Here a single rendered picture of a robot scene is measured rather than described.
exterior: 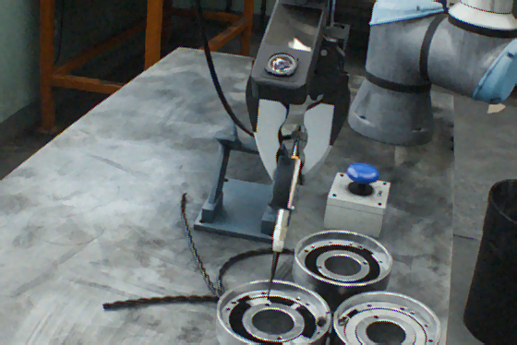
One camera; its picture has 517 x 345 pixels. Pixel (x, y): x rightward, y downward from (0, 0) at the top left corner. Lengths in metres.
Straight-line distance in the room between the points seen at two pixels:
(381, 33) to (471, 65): 0.16
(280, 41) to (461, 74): 0.50
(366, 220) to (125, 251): 0.29
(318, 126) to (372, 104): 0.48
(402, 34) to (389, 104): 0.12
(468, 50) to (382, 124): 0.20
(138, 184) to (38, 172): 0.15
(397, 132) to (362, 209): 0.30
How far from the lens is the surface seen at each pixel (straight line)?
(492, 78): 1.00
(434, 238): 0.86
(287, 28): 0.58
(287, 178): 0.64
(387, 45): 1.07
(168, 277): 0.73
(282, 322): 0.65
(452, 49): 1.02
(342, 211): 0.82
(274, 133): 0.64
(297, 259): 0.70
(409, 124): 1.10
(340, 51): 0.61
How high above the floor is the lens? 1.23
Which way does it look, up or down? 27 degrees down
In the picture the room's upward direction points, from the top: 5 degrees clockwise
